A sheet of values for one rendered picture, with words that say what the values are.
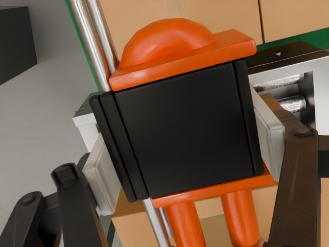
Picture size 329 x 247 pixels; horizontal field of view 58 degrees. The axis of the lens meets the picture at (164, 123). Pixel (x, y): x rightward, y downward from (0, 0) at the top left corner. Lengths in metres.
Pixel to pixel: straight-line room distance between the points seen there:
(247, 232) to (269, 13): 0.69
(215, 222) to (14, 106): 1.46
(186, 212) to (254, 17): 0.69
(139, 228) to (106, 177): 0.41
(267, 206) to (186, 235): 0.35
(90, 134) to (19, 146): 0.90
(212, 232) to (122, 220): 0.33
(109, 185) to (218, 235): 0.11
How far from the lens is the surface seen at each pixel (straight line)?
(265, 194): 0.54
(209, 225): 0.25
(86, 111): 0.87
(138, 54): 0.16
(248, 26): 0.84
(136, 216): 0.55
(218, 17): 0.82
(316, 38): 1.51
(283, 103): 0.93
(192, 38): 0.16
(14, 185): 1.89
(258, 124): 0.16
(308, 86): 0.92
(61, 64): 1.48
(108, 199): 0.16
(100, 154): 0.16
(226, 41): 0.16
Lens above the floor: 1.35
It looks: 65 degrees down
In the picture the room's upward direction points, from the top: 178 degrees counter-clockwise
